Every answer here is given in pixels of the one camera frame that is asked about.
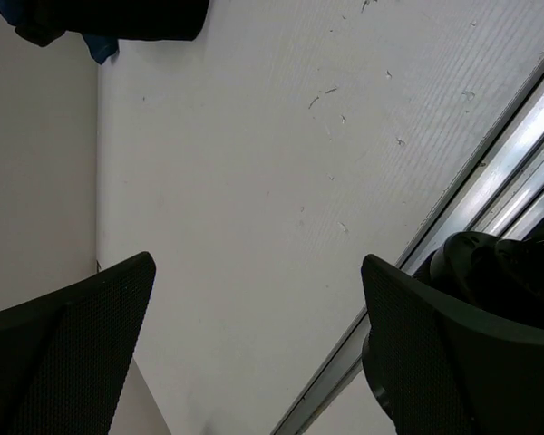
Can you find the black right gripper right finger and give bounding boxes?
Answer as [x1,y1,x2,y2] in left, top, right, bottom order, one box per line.
[361,255,544,434]

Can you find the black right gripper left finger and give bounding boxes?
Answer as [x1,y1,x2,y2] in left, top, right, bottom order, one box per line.
[0,252,156,434]

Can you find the dark blue denim trousers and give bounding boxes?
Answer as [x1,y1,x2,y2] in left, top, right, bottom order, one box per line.
[0,0,119,65]

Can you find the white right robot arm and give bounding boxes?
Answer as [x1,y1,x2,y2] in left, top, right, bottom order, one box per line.
[0,232,544,434]

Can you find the aluminium table edge rail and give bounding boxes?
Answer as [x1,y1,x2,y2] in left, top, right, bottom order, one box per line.
[274,72,544,434]

